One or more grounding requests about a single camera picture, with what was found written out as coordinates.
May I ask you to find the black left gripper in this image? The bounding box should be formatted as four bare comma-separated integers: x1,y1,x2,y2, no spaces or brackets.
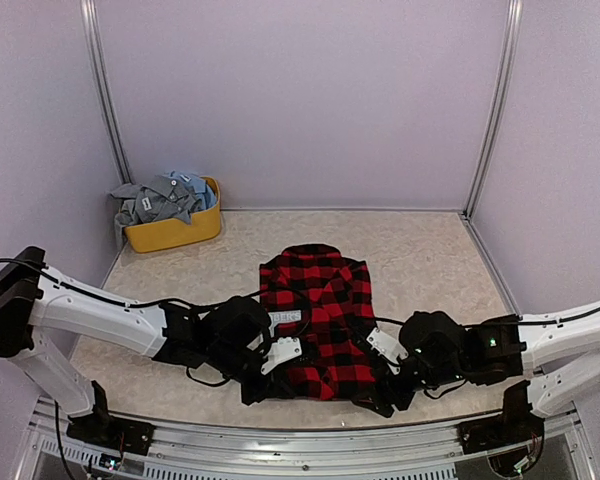
208,340,297,406

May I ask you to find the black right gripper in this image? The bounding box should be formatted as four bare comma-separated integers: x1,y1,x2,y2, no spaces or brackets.
350,357,467,419

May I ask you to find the red black plaid shirt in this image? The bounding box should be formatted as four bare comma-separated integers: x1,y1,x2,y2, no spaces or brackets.
259,244,378,401

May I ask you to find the yellow plastic basket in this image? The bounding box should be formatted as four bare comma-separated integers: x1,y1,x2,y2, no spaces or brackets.
124,176,221,253

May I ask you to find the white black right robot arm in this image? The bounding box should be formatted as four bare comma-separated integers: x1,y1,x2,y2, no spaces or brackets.
364,300,600,453

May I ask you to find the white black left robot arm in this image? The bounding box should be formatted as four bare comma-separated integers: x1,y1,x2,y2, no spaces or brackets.
0,247,303,445

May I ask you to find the light blue shirt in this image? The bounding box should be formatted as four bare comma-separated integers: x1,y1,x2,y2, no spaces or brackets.
165,171,218,210

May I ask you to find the grey button shirt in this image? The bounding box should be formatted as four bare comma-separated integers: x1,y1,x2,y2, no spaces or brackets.
109,174,204,248

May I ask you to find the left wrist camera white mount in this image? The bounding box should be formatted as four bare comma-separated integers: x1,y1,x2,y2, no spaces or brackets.
261,337,302,375

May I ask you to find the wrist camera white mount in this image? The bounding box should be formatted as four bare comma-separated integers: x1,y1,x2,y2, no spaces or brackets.
366,328,409,375
261,337,302,375

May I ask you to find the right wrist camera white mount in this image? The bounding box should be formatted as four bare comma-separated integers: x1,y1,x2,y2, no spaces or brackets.
366,328,409,375

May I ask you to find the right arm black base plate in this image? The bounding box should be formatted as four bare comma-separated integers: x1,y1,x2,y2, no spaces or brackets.
457,416,544,455

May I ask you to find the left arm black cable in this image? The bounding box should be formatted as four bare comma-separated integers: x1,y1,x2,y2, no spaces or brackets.
0,257,301,389

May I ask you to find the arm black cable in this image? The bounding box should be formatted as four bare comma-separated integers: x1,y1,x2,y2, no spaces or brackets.
0,257,301,389
369,299,600,331

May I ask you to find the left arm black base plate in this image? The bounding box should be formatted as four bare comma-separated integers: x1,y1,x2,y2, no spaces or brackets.
67,417,156,456

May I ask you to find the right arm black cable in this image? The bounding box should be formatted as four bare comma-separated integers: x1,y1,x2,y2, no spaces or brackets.
369,299,600,331

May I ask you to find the aluminium front frame rail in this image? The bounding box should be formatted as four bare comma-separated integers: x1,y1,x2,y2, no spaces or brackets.
12,397,599,479

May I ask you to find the left aluminium corner post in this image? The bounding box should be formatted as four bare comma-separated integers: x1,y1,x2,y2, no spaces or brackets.
80,0,133,183

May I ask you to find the aluminium corner post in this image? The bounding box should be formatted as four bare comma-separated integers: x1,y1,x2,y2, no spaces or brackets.
462,0,523,224
80,0,133,183

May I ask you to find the right aluminium corner post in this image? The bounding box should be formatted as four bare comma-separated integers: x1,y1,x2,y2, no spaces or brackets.
462,0,523,224

